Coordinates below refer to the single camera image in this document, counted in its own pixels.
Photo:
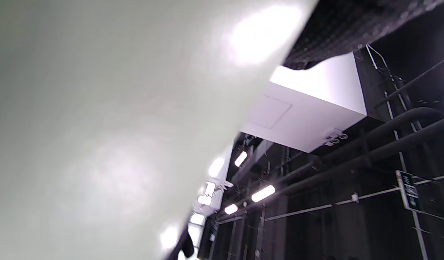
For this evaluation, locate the dark hanging sign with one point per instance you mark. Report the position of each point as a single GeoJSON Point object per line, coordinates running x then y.
{"type": "Point", "coordinates": [409, 191]}

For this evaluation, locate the pale green desk mat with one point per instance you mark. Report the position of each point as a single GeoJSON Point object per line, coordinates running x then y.
{"type": "Point", "coordinates": [99, 126]}

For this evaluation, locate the long ceiling light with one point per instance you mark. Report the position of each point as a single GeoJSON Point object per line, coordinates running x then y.
{"type": "Point", "coordinates": [263, 193]}
{"type": "Point", "coordinates": [240, 159]}
{"type": "Point", "coordinates": [231, 209]}

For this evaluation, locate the white bracket with rings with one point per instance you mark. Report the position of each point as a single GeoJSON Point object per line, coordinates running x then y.
{"type": "Point", "coordinates": [335, 137]}

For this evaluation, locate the person's left hand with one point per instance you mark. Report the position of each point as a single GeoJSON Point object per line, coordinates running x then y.
{"type": "Point", "coordinates": [352, 25]}

